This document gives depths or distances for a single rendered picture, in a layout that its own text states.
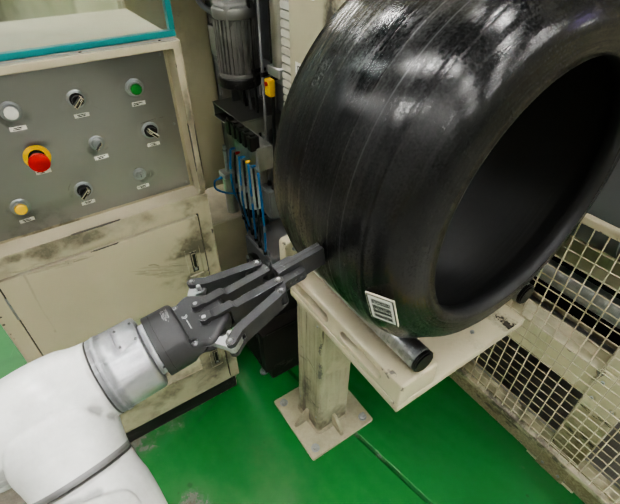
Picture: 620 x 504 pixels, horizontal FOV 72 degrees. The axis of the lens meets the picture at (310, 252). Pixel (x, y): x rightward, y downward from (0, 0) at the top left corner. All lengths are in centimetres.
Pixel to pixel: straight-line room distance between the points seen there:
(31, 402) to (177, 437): 126
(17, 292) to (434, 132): 99
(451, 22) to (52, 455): 57
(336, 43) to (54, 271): 85
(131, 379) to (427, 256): 35
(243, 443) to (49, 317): 81
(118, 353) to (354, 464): 125
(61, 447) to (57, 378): 6
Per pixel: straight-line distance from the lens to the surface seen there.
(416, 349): 74
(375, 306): 56
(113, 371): 50
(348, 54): 54
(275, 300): 51
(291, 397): 174
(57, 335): 129
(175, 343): 50
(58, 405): 50
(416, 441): 171
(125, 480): 52
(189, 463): 169
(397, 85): 48
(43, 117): 106
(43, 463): 51
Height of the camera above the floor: 150
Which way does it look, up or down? 40 degrees down
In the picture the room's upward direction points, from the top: straight up
